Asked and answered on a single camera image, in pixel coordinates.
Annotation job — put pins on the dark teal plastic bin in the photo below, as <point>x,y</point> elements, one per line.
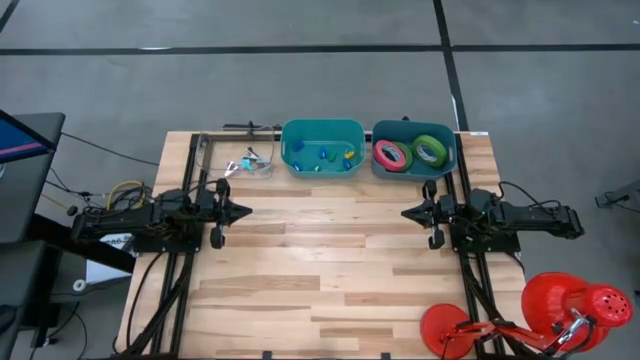
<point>415,130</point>

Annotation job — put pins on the black table edge clamp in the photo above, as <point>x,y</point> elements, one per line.
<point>267,356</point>
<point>385,356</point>

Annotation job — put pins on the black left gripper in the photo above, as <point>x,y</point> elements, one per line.
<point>214,215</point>

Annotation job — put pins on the light teal plastic bin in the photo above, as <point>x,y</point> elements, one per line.
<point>322,135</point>

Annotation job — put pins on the black aluminium table frame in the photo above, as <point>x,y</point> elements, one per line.
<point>462,167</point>

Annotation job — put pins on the clear plastic bin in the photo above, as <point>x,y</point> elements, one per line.
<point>210,150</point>

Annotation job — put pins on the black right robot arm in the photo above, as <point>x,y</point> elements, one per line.
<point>525,217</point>

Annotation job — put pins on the red desk lamp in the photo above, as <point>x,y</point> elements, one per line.
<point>550,300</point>

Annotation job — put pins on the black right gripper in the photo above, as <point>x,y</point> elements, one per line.
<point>442,215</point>

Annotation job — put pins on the black desk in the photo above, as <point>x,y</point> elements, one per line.
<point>85,245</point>

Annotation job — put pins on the monitor with blue screen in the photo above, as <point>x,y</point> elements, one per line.
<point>25,190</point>

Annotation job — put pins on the pink tape roll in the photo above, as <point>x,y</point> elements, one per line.
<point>377,155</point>

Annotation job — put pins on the small white tape roll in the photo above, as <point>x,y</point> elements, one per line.
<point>75,285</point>

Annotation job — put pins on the white paper sheet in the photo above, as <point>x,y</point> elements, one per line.
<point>107,265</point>

